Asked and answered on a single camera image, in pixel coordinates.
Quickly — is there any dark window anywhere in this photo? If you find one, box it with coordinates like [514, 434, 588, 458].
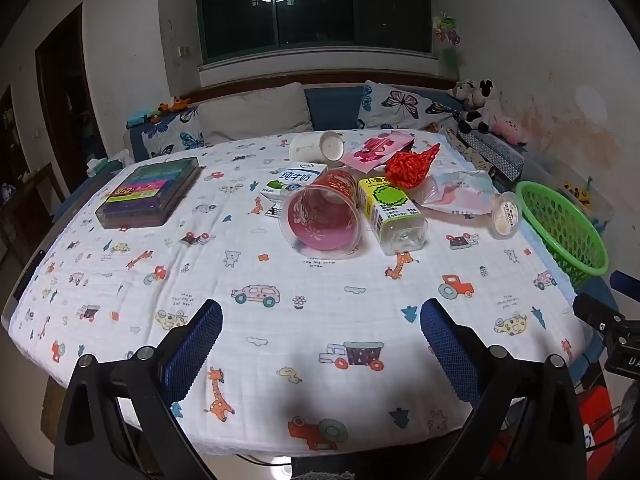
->
[197, 0, 433, 68]

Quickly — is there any beige pillow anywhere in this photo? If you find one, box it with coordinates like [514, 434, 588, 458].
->
[197, 82, 313, 146]

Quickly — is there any dark wooden door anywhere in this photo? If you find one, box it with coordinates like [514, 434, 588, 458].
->
[35, 2, 108, 171]

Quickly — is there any cartoon printed white blanket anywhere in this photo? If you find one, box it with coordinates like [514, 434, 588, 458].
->
[7, 130, 588, 456]

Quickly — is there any red foam mesh sleeve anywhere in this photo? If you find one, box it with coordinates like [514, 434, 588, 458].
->
[384, 142, 442, 191]

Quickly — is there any red plastic object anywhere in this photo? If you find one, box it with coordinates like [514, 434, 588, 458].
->
[575, 385, 617, 466]

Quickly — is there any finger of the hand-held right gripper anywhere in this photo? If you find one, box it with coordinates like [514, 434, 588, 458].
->
[609, 270, 640, 303]
[572, 294, 626, 331]

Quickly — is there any yellow-green label drink bottle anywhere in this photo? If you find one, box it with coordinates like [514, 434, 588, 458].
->
[356, 176, 430, 257]

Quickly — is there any small clear pudding cup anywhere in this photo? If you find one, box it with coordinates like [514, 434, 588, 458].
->
[491, 191, 523, 239]

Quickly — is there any small butterfly print pillow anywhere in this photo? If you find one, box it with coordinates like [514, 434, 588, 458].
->
[140, 107, 206, 158]

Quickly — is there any white and blue milk carton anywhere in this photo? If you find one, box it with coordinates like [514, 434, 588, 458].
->
[259, 162, 328, 218]

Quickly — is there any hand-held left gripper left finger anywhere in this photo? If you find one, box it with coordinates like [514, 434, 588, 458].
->
[52, 299, 223, 480]

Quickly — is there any grey and white plush toy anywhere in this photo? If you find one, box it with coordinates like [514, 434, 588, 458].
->
[446, 80, 473, 103]

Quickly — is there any white paper cup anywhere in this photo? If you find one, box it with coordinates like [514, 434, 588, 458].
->
[289, 131, 346, 163]

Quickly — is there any green hanging flower decoration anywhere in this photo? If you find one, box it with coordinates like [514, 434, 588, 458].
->
[432, 10, 463, 78]

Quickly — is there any clear plastic bag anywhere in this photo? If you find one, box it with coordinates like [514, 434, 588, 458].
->
[417, 169, 496, 218]

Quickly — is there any blue and white patterned cloth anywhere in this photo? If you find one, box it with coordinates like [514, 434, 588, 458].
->
[457, 127, 526, 178]

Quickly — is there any yellow toy vehicle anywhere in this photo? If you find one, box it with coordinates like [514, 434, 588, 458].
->
[562, 185, 596, 208]

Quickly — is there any colourful marker box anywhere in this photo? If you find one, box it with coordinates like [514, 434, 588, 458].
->
[95, 156, 201, 231]

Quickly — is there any green toy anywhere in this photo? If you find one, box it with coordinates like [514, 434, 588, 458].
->
[125, 108, 161, 128]

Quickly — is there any blue sofa back cushion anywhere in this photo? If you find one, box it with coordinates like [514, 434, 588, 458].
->
[305, 85, 366, 131]

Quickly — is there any pink snack packet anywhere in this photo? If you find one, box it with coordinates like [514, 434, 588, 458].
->
[340, 130, 416, 173]

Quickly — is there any pink plush toy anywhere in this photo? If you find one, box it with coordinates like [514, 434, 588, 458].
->
[492, 114, 521, 141]

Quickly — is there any black and white cow plush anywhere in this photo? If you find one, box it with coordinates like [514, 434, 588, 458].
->
[457, 78, 501, 136]

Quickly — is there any green plastic basket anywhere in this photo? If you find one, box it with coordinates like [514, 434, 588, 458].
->
[515, 180, 610, 291]

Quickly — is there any tissue pack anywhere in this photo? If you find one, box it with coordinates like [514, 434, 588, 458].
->
[85, 157, 123, 177]

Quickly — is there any large butterfly print pillow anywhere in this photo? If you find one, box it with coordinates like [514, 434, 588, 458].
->
[356, 80, 461, 133]

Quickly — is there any red clear plastic cup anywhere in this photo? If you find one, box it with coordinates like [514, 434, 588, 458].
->
[278, 169, 363, 261]

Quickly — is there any clear plastic storage box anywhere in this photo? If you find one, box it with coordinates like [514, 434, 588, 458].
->
[542, 160, 616, 236]

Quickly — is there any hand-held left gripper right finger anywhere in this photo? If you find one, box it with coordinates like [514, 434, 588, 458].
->
[420, 298, 593, 480]

